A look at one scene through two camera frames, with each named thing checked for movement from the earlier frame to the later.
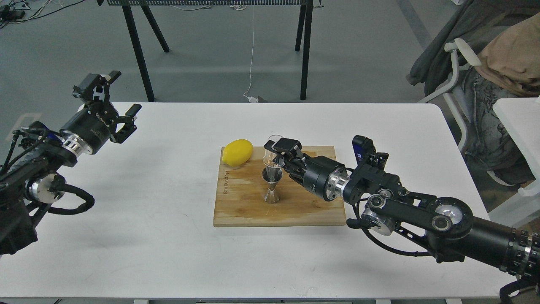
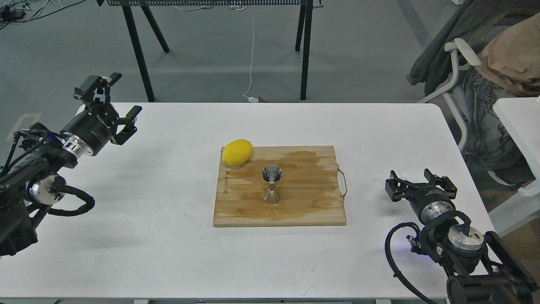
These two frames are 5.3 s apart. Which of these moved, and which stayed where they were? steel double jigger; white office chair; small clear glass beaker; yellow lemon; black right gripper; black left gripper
Moved: small clear glass beaker; black right gripper
Stayed: white office chair; yellow lemon; black left gripper; steel double jigger
